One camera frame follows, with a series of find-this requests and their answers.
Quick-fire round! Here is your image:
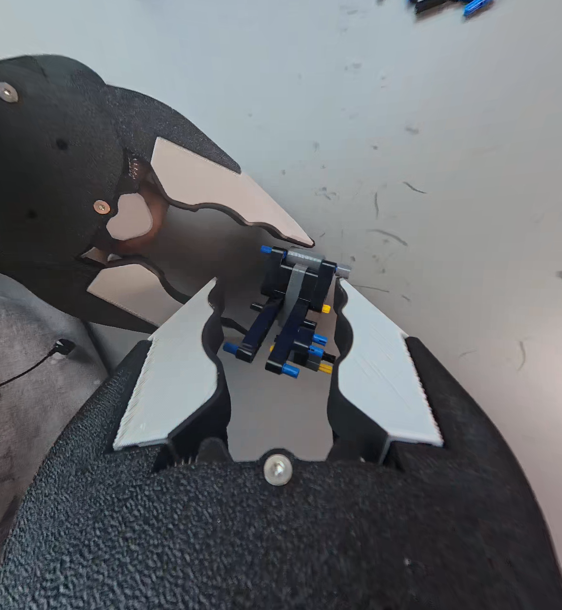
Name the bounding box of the black toy brick assembly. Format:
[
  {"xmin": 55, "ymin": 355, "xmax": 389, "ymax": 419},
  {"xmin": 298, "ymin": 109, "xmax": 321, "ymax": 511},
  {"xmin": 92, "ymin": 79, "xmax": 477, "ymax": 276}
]
[{"xmin": 223, "ymin": 245, "xmax": 353, "ymax": 378}]

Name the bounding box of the grey desk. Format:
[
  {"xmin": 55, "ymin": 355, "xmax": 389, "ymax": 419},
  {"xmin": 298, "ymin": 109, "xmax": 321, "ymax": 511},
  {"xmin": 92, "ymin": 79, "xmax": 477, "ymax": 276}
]
[{"xmin": 0, "ymin": 0, "xmax": 562, "ymax": 601}]

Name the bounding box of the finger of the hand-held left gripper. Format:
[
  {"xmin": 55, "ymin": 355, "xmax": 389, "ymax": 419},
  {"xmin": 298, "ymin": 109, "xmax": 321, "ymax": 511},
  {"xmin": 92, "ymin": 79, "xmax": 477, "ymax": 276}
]
[
  {"xmin": 86, "ymin": 256, "xmax": 191, "ymax": 329},
  {"xmin": 150, "ymin": 137, "xmax": 316, "ymax": 249}
]

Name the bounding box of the person's grey patterned sweatshirt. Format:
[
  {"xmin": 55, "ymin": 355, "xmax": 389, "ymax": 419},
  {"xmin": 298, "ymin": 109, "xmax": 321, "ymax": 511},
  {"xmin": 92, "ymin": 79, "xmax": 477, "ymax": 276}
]
[{"xmin": 0, "ymin": 250, "xmax": 112, "ymax": 606}]

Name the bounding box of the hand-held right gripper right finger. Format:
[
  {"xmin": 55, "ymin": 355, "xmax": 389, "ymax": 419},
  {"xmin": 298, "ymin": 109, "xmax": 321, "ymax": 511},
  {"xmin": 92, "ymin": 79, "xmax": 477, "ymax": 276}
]
[{"xmin": 328, "ymin": 278, "xmax": 445, "ymax": 465}]

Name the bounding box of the pile of blue black pins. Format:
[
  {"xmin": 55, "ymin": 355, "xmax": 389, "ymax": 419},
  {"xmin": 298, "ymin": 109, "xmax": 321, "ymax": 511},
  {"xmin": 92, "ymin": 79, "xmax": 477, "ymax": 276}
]
[{"xmin": 407, "ymin": 0, "xmax": 495, "ymax": 20}]

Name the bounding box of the black cord with toggle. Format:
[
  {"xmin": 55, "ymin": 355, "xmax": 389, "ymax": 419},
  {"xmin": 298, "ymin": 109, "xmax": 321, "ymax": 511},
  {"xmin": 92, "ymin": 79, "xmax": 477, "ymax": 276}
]
[{"xmin": 0, "ymin": 337, "xmax": 77, "ymax": 396}]

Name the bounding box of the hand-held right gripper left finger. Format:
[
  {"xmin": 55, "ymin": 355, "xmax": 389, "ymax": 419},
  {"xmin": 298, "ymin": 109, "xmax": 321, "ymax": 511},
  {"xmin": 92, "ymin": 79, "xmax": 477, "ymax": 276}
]
[{"xmin": 113, "ymin": 278, "xmax": 231, "ymax": 465}]

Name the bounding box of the person's left hand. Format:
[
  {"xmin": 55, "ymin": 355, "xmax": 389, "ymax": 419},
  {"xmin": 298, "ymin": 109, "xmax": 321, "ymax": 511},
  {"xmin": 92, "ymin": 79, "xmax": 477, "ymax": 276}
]
[{"xmin": 119, "ymin": 162, "xmax": 169, "ymax": 255}]

